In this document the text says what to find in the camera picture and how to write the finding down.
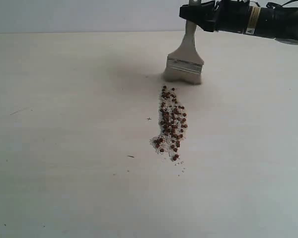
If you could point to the scattered brown round pellets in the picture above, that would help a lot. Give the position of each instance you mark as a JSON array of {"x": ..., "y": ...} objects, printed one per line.
[{"x": 172, "y": 121}]

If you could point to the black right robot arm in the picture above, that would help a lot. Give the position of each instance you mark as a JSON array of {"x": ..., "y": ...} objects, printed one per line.
[{"x": 274, "y": 21}]

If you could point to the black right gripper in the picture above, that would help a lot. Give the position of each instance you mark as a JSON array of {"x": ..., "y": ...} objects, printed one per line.
[{"x": 223, "y": 15}]

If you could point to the white paint brush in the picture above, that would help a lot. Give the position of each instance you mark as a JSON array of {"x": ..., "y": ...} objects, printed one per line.
[{"x": 184, "y": 64}]

